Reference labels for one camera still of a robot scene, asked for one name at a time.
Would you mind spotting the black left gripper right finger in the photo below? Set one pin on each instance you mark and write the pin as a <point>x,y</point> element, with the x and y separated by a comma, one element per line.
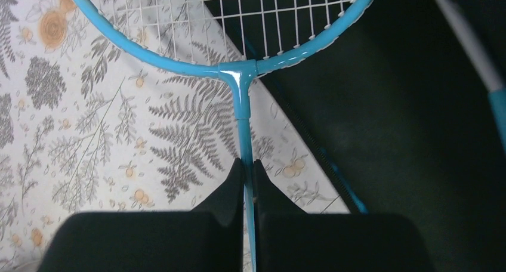
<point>290,239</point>

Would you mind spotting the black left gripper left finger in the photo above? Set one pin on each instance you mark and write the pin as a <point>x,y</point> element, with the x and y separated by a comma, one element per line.
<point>207,238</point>

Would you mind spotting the blue racket cover bag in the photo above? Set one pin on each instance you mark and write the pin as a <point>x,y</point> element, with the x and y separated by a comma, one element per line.
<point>395,107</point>

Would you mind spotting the floral patterned table mat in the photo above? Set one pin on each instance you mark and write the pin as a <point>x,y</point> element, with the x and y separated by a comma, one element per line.
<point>88,127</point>

